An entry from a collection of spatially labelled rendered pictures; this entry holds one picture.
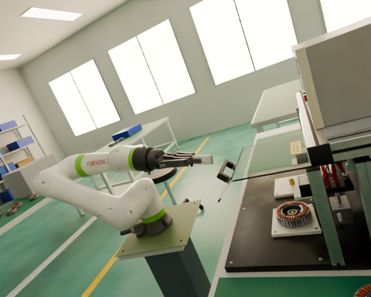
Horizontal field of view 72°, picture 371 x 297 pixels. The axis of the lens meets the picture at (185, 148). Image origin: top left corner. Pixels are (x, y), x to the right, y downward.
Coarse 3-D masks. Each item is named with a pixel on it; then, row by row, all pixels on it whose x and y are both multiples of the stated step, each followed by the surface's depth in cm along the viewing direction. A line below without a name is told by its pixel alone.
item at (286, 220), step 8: (280, 208) 91; (288, 208) 91; (296, 208) 90; (304, 208) 86; (280, 216) 86; (288, 216) 85; (296, 216) 83; (304, 216) 83; (280, 224) 87; (288, 224) 84; (296, 224) 83; (304, 224) 84
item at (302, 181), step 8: (304, 176) 84; (344, 176) 80; (304, 184) 80; (336, 184) 77; (344, 184) 76; (352, 184) 75; (296, 192) 85; (304, 192) 80; (328, 192) 78; (336, 192) 77
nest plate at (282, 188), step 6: (300, 174) 114; (306, 174) 112; (276, 180) 117; (282, 180) 115; (288, 180) 114; (294, 180) 112; (276, 186) 113; (282, 186) 111; (288, 186) 109; (294, 186) 107; (276, 192) 108; (282, 192) 107; (288, 192) 105
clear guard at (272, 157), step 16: (256, 144) 87; (272, 144) 81; (288, 144) 76; (304, 144) 72; (240, 160) 79; (256, 160) 74; (272, 160) 70; (288, 160) 66; (304, 160) 63; (240, 176) 68; (256, 176) 65; (224, 192) 70
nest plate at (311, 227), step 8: (312, 208) 90; (312, 216) 86; (272, 224) 90; (312, 224) 83; (272, 232) 86; (280, 232) 85; (288, 232) 83; (296, 232) 82; (304, 232) 81; (312, 232) 80; (320, 232) 79
